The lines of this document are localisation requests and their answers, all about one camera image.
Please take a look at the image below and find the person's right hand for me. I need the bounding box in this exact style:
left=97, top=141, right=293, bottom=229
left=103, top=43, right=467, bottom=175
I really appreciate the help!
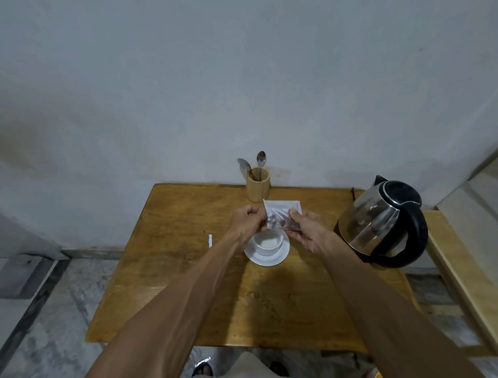
left=287, top=209, right=332, bottom=265

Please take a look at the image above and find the person's left hand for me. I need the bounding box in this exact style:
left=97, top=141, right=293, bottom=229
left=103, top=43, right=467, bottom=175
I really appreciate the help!
left=227, top=205, right=270, bottom=251

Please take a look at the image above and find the silver foil sachet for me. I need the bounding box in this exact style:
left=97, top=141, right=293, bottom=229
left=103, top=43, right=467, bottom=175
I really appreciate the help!
left=262, top=199, right=303, bottom=233

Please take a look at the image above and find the person's right forearm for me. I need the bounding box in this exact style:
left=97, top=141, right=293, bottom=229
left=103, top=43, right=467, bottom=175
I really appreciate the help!
left=316, top=249, right=485, bottom=378

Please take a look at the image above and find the person's left forearm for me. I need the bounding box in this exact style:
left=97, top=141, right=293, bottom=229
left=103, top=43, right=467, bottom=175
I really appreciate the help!
left=85, top=233, right=250, bottom=378

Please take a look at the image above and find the wooden utensil holder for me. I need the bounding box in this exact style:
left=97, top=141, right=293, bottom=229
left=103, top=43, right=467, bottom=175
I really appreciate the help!
left=245, top=167, right=271, bottom=203

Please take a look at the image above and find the white ceramic cup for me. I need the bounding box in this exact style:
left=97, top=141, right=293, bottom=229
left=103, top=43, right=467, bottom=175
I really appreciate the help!
left=253, top=228, right=285, bottom=257

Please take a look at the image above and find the white ceramic saucer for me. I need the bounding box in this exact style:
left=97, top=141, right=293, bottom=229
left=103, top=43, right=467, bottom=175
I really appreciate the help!
left=244, top=230, right=291, bottom=267

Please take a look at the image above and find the person's left black sandal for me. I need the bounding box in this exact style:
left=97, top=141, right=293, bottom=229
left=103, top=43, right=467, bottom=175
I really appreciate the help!
left=192, top=356, right=214, bottom=378

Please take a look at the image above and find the light wooden bench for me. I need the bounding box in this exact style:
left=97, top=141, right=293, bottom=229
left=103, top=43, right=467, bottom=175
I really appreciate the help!
left=421, top=210, right=498, bottom=357

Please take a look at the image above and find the steel electric kettle black handle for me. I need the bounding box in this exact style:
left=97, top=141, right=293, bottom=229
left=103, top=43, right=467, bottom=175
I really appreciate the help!
left=337, top=175, right=429, bottom=269

